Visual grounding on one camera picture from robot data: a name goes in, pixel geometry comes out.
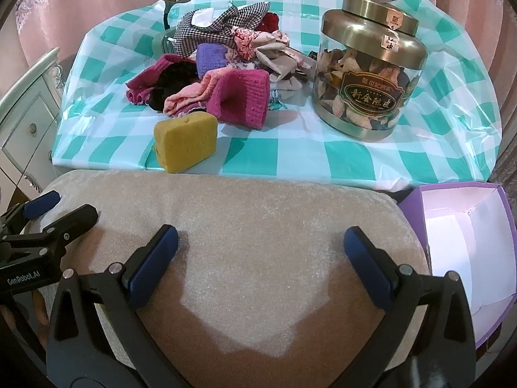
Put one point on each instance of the salmon pink cloth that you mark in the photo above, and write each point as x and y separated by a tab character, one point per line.
185	95

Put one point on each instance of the beige cloth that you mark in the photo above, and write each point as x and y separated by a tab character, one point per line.
278	60

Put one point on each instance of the black white houndstooth cloth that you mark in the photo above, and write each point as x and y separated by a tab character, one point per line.
218	24

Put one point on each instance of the black fuzzy cloth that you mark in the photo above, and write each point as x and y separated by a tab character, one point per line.
171	85

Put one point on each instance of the purple box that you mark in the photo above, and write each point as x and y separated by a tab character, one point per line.
456	230

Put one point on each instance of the purple knitted cloth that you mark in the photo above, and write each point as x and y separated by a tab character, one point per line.
212	58

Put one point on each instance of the white grey cloth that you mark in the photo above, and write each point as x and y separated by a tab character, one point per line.
284	87

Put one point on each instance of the teal white checked tablecloth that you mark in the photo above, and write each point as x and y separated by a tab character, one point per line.
282	153

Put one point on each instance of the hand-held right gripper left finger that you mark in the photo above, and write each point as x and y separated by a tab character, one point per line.
155	268

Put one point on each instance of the red white floral cloth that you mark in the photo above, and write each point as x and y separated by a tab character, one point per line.
252	40

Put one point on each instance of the yellow sponge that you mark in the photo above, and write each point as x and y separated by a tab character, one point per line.
185	141

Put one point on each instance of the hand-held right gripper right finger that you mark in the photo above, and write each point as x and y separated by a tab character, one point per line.
369	268

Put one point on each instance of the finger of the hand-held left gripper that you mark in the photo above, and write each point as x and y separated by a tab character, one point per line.
76	222
40	204

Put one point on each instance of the glass jar with brass lid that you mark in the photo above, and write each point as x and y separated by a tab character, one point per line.
363	101

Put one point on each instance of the bright magenta knitted cloth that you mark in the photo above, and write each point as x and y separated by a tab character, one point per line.
242	97

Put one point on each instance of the white cabinet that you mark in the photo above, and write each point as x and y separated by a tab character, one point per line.
24	129

